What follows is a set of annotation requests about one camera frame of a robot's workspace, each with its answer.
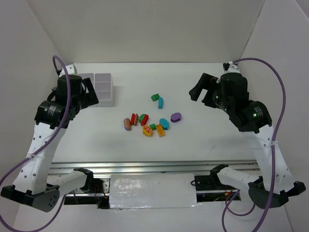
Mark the green red rounded lego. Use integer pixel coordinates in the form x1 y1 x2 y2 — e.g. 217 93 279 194
139 114 149 126

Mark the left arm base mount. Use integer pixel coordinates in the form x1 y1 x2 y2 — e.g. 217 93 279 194
64 178 111 209

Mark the white divided container right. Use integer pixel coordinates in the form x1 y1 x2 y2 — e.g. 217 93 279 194
94 73 114 107

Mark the aluminium rail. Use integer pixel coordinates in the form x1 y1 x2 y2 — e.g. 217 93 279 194
48 160 259 175

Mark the yellow studded lego brick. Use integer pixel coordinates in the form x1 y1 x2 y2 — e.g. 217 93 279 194
156 124 165 137

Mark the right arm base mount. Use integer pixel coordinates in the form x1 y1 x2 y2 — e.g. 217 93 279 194
190 175 237 203

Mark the small green lego brick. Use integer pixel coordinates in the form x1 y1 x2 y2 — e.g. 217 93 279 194
149 124 156 131

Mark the teal rounded lego brick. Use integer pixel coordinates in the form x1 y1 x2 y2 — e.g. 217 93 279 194
159 118 169 130

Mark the purple rounded lego brick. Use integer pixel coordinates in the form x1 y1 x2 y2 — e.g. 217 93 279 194
170 112 182 123

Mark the yellow butterfly lego brick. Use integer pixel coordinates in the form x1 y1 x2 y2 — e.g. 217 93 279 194
142 125 153 137

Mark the red brown lego brick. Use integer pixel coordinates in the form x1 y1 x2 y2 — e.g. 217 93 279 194
130 113 139 126

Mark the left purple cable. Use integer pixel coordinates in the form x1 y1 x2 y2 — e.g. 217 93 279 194
0 55 73 230

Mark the purple cable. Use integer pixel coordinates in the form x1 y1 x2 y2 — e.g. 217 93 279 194
221 57 287 232
0 55 73 230

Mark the purple top brown lego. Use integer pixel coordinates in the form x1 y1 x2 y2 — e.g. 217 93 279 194
124 118 131 131

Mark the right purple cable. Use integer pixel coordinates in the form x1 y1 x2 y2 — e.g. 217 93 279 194
221 57 287 232

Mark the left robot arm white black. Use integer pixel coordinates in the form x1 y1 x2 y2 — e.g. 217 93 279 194
0 65 98 212

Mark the teal long lego brick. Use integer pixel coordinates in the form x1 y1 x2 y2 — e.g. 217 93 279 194
158 97 164 109

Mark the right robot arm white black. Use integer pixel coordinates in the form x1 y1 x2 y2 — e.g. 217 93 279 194
189 62 306 209

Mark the green square lego brick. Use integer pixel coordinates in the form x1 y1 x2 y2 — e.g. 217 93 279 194
151 94 160 101

